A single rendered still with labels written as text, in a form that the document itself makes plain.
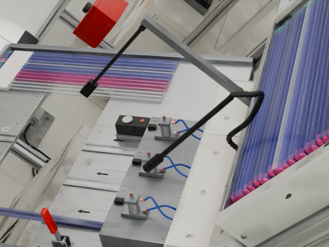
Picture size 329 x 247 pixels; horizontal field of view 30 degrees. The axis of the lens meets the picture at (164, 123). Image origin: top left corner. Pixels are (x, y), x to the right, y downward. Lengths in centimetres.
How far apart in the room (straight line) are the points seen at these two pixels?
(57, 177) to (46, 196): 8
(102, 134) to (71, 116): 133
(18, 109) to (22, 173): 94
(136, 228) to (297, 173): 41
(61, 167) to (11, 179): 69
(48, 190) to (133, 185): 58
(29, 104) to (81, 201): 39
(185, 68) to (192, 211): 57
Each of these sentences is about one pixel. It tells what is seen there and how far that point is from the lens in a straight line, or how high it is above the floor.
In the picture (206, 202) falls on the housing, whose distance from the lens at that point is 115.
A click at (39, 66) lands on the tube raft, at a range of 172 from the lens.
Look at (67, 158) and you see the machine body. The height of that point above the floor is 62.
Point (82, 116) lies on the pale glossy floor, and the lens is 281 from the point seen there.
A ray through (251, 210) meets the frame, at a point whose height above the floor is 146.
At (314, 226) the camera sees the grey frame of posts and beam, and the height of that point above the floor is 153.
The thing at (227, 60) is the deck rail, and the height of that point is 116.
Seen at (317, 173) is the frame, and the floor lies 159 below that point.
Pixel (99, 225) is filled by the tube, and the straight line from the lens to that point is 124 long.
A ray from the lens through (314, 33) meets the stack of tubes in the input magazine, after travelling 116.
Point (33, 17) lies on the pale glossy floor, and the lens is 303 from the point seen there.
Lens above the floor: 205
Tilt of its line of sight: 42 degrees down
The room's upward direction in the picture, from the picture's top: 48 degrees clockwise
